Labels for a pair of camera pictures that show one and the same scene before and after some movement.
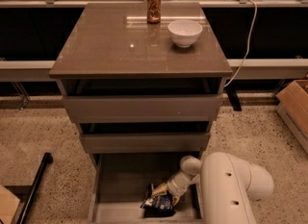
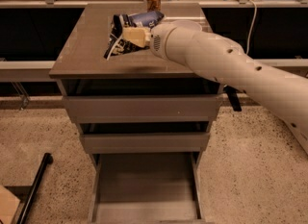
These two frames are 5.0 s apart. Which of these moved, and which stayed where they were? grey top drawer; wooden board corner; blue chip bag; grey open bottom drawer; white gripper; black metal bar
Moved: blue chip bag; white gripper
Stayed: wooden board corner; grey top drawer; grey open bottom drawer; black metal bar
